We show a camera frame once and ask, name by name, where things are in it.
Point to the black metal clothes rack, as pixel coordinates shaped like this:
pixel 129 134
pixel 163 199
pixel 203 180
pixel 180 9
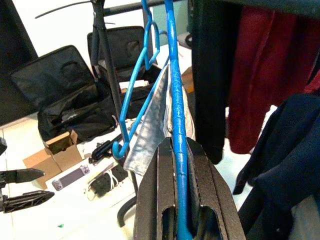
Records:
pixel 115 100

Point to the red hanging garment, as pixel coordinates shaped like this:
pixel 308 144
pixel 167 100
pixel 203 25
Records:
pixel 262 75

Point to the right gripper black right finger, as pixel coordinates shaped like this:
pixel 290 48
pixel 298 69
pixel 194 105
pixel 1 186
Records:
pixel 215 205

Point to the black clamp tool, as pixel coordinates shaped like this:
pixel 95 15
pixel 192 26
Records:
pixel 100 150

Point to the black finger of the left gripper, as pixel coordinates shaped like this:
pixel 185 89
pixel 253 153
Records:
pixel 20 175
pixel 27 200

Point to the small green scrap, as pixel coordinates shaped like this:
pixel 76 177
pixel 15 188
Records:
pixel 61 225

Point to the navy hanging garment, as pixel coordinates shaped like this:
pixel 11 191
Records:
pixel 287 150

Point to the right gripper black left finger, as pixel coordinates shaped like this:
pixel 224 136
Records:
pixel 155 200

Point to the white game console box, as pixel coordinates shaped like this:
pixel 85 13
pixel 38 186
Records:
pixel 70 178

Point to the black hanging garment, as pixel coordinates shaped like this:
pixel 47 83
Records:
pixel 212 75

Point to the light denim shorts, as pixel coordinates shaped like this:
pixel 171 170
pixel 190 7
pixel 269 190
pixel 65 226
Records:
pixel 150 130

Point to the small brown cardboard box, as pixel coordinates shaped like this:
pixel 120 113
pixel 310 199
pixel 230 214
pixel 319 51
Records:
pixel 65 157

